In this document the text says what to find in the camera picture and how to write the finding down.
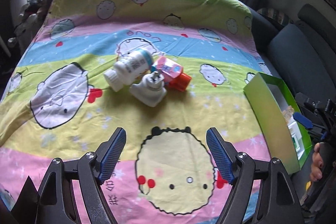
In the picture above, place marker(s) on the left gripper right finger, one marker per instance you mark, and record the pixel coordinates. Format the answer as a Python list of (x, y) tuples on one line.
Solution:
[(277, 201)]

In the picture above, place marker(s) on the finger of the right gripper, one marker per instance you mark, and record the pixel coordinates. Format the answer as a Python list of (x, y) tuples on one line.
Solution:
[(301, 119)]

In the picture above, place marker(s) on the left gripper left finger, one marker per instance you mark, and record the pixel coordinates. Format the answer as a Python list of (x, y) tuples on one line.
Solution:
[(54, 200)]

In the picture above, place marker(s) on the small white bottle green label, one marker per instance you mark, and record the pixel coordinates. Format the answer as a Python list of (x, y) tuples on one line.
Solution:
[(296, 138)]

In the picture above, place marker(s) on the pink bottle orange cap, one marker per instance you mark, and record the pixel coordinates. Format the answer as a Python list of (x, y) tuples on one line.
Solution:
[(173, 74)]

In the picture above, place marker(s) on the white plug-in device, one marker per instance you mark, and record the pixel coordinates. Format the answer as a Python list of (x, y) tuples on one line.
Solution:
[(151, 89)]

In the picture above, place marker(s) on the white bottle blue label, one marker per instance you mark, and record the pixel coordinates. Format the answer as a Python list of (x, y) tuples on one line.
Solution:
[(127, 69)]

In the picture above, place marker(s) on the orange translucent hair claw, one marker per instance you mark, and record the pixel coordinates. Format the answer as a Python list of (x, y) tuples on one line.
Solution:
[(288, 114)]

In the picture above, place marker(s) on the person's right hand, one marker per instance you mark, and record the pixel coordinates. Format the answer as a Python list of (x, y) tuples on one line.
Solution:
[(317, 164)]

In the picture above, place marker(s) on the green cardboard box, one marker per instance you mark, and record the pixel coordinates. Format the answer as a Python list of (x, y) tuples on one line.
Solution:
[(268, 96)]

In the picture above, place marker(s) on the dark grey sofa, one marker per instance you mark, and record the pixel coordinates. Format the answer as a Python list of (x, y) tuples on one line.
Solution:
[(301, 53)]

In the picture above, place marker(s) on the striped cushion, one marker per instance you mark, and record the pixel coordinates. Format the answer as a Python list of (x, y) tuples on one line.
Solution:
[(275, 16)]

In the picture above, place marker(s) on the colourful cartoon bed sheet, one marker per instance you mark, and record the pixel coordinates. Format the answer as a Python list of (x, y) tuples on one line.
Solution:
[(58, 104)]

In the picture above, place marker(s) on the plush toy pile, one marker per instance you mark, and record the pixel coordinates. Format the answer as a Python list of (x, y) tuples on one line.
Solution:
[(31, 17)]

